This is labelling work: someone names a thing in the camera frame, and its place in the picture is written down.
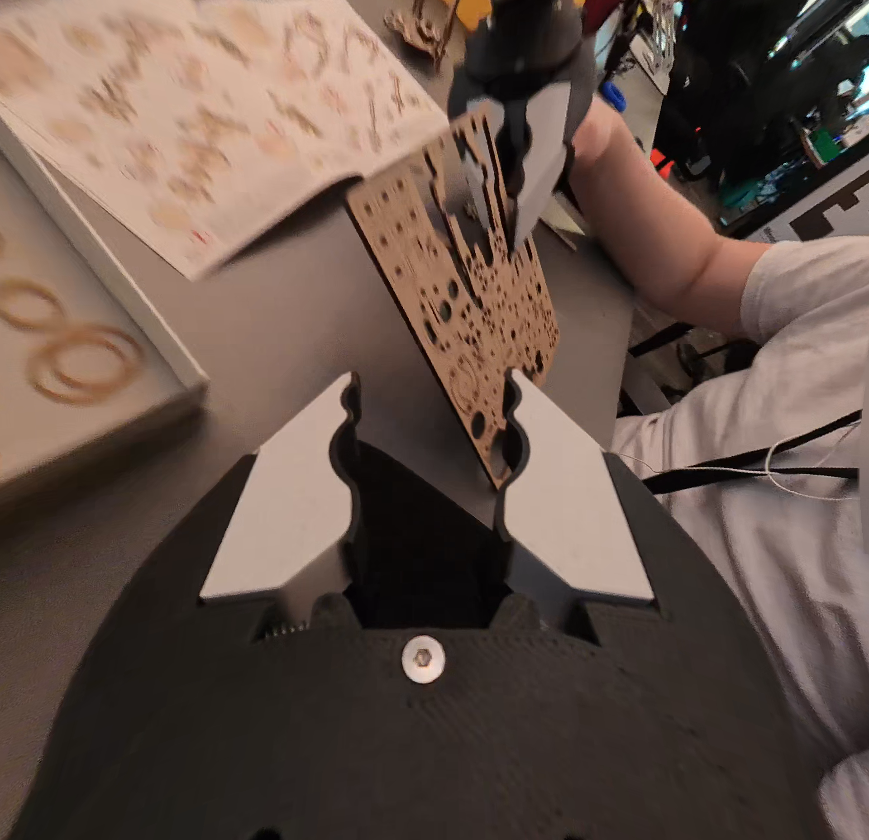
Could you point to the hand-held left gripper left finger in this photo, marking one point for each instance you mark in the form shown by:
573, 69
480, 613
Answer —
278, 514

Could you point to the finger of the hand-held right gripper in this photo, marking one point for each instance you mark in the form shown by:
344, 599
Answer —
476, 192
546, 147

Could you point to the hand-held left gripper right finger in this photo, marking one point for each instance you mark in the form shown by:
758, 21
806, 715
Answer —
570, 514

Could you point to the perforated wooden parts sheet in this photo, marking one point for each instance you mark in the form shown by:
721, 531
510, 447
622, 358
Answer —
468, 324

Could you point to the person's right forearm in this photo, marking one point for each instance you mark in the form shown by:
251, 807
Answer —
652, 242

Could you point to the partly built wooden model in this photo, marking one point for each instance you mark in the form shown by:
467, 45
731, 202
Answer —
421, 29

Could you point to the small blue plastic tool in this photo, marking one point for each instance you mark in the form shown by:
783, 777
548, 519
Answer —
614, 95

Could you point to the white cardboard box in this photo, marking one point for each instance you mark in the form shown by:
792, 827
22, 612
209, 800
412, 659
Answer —
81, 392

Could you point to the tan rubber band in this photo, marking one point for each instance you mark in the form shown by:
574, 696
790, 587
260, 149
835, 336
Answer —
30, 304
88, 365

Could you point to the instruction booklet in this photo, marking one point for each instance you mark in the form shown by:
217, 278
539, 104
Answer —
203, 127

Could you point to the framed printed marker sign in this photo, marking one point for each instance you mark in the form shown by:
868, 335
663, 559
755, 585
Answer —
821, 208

